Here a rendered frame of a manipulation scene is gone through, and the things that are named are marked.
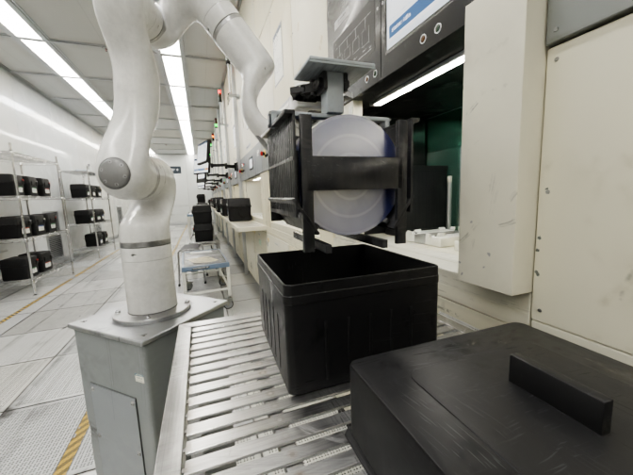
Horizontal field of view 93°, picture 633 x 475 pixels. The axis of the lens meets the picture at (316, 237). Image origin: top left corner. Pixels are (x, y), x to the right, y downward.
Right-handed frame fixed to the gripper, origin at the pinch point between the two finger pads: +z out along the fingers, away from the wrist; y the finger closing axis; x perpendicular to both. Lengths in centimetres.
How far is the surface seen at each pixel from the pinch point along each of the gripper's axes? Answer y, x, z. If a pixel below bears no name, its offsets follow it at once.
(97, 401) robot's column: 53, -70, -31
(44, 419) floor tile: 108, -127, -121
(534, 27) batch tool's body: -27.6, 5.0, 17.4
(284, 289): 13.6, -33.6, 13.0
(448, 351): -4.0, -39.9, 26.4
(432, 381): 2, -40, 31
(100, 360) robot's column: 51, -58, -29
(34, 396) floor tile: 123, -127, -147
